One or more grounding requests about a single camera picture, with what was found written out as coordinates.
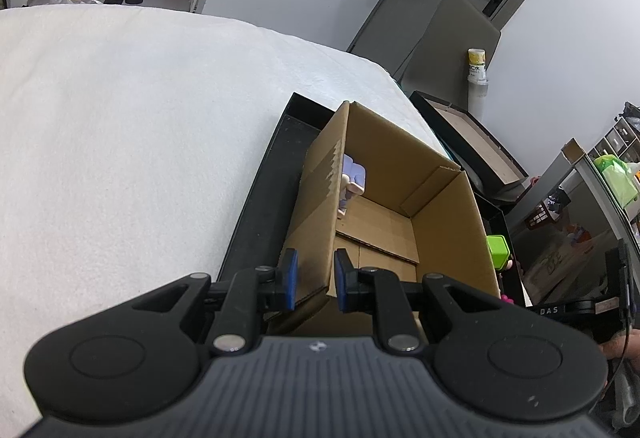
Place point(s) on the purple toy figure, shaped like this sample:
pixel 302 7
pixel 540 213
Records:
pixel 352 173

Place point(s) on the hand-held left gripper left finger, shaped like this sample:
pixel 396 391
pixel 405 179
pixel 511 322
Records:
pixel 289 280

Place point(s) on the grey flat board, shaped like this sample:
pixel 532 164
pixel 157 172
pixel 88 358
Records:
pixel 450 43

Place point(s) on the black shoebox lid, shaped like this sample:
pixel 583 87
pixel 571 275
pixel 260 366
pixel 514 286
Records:
pixel 475 143

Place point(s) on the peach toy figure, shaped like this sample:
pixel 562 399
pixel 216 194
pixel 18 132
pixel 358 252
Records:
pixel 512 264

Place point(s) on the yellow-topped can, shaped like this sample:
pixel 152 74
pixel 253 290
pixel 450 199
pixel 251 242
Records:
pixel 477 63

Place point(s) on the black tray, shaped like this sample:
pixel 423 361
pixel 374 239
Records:
pixel 270 178

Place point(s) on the black glossy side table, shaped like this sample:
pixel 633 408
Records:
pixel 575 223

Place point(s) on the small cardboard box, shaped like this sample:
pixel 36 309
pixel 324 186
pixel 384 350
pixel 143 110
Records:
pixel 572 150

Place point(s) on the green tissue pack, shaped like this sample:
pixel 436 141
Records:
pixel 617 178

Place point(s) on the grey desk organizer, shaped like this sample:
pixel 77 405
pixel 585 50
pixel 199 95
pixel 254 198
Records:
pixel 612 140

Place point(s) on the green toy block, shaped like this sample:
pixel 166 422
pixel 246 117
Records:
pixel 496 250

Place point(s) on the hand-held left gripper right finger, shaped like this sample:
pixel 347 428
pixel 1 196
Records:
pixel 342 283

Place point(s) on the person's right hand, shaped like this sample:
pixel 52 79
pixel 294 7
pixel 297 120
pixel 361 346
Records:
pixel 622 348

